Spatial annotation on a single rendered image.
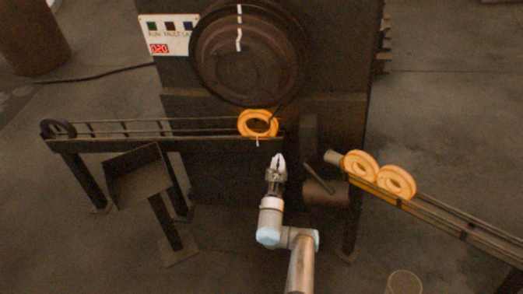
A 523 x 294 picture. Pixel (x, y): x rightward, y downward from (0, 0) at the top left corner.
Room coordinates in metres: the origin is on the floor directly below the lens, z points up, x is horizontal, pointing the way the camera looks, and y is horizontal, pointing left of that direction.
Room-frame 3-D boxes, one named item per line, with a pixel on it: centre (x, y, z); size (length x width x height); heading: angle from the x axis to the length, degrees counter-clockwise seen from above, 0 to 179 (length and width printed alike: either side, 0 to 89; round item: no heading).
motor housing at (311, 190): (1.10, -0.28, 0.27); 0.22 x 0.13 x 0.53; 75
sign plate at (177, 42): (1.51, 0.31, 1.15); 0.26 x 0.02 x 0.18; 75
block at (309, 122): (1.27, -0.22, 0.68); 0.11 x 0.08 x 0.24; 165
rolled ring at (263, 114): (1.33, 0.01, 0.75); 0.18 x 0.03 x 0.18; 75
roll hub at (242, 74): (1.22, 0.03, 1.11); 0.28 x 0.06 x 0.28; 75
